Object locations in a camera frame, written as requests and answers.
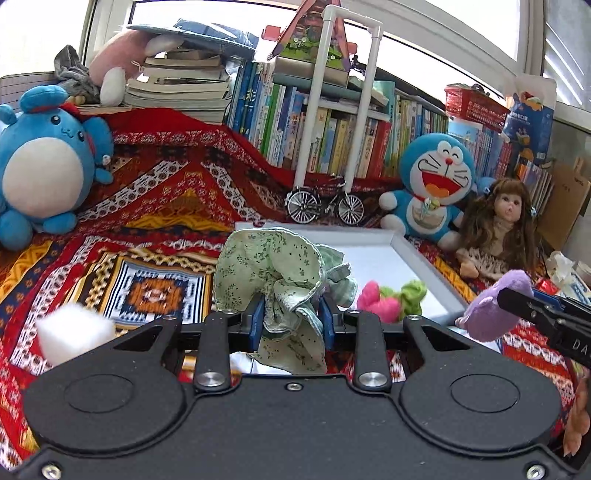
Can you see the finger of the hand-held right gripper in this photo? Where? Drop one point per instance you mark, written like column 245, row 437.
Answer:
column 554, row 295
column 521, row 304

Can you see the grey ribbed panel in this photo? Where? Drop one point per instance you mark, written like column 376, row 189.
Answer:
column 27, row 85

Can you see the blue round plush toy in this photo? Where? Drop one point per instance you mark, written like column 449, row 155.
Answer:
column 41, row 175

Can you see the red patterned blanket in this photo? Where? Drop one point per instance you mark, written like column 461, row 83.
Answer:
column 161, row 194

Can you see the white plastic packet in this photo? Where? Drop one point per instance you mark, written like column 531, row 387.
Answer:
column 565, row 272

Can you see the white foam block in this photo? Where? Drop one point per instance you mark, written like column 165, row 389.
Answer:
column 74, row 332

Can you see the paper house model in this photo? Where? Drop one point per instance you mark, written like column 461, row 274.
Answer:
column 300, row 46

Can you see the blue cat plush toy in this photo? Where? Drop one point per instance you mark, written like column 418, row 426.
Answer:
column 438, row 166

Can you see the pink and green plush toy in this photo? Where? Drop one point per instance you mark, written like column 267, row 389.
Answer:
column 378, row 302

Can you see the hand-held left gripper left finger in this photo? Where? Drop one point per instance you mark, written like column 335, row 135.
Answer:
column 256, row 324

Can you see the stack of lying books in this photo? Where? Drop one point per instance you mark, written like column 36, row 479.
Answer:
column 184, row 87

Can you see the white plastic pipe frame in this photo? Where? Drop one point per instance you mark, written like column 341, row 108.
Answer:
column 323, row 69

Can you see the white cardboard box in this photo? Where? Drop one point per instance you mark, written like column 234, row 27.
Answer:
column 369, row 258

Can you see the blue flat folder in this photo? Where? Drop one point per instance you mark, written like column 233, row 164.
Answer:
column 207, row 37

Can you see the blue printed carton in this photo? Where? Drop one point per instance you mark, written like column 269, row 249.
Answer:
column 531, row 129

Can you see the brown cardboard sheet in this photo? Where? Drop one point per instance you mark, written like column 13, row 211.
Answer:
column 568, row 203

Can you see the grey cloth toy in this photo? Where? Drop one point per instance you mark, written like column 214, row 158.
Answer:
column 69, row 69

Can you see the purple plush toy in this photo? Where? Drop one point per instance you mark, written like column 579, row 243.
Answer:
column 489, row 309

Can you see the red plastic basket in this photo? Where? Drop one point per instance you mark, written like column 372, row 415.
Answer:
column 480, row 108

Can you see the miniature metal bicycle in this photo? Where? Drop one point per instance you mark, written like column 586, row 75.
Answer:
column 302, row 205

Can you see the green patterned cloth bundle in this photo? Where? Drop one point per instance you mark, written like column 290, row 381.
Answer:
column 268, row 263

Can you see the long-haired baby doll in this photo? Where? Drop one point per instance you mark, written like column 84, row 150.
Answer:
column 503, row 217

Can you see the row of colourful books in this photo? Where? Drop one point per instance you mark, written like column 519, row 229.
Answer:
column 332, row 138

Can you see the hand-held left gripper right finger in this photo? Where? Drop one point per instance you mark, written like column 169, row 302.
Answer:
column 326, row 323

